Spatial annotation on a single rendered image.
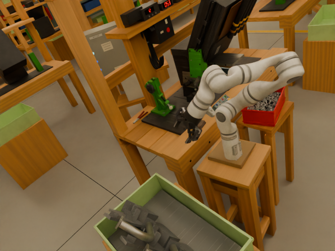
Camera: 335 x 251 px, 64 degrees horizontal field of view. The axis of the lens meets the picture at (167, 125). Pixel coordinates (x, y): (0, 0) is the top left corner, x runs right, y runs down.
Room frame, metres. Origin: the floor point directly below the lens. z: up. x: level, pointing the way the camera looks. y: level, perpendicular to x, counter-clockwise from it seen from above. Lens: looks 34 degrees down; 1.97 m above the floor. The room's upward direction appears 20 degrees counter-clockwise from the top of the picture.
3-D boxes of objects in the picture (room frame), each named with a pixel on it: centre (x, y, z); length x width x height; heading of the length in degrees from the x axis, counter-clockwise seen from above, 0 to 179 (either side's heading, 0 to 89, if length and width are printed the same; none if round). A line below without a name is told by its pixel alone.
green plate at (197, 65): (1.82, -0.37, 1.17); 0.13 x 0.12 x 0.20; 126
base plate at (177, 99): (1.91, -0.39, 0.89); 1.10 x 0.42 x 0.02; 126
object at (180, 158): (1.69, -0.56, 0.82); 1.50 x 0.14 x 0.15; 126
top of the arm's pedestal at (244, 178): (1.11, -0.30, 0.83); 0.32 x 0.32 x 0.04; 42
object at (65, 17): (2.16, -0.22, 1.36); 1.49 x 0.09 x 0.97; 126
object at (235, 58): (1.88, -0.51, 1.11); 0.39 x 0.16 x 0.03; 36
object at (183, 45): (2.09, -0.40, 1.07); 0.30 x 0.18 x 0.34; 126
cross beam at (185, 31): (2.21, -0.18, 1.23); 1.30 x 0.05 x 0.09; 126
